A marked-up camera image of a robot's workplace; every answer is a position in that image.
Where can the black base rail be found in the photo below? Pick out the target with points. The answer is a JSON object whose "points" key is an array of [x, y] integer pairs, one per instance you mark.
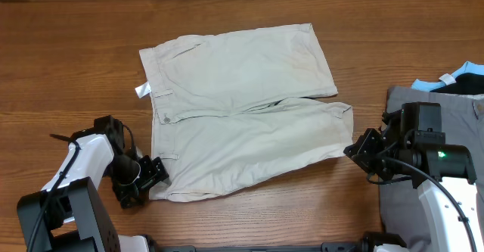
{"points": [[361, 246]]}

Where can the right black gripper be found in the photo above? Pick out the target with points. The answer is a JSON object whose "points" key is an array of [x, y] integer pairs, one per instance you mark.
{"points": [[361, 154]]}

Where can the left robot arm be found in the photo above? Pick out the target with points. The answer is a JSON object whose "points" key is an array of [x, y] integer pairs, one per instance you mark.
{"points": [[67, 214]]}

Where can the beige shorts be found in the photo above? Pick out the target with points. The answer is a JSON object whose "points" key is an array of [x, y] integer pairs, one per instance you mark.
{"points": [[235, 109]]}

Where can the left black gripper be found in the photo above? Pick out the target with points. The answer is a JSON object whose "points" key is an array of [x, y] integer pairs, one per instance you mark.
{"points": [[154, 169]]}

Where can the blue and black garment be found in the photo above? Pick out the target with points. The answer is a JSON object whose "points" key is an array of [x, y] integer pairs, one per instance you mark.
{"points": [[467, 80]]}

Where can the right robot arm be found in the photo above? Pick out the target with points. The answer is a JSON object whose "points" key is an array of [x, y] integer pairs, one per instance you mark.
{"points": [[412, 148]]}

